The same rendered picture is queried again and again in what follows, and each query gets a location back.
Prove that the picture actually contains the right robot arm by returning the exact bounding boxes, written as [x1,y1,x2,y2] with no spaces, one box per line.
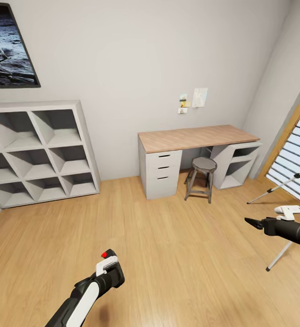
[245,205,300,244]

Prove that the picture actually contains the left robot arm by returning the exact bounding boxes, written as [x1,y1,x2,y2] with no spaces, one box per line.
[45,256,120,327]

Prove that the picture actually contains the digital camera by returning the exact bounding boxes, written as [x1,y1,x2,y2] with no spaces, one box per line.
[102,249,125,288]

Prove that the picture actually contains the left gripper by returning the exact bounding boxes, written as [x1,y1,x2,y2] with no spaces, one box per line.
[98,269,120,295]

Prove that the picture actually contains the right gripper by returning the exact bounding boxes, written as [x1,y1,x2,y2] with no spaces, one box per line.
[245,218,300,244]

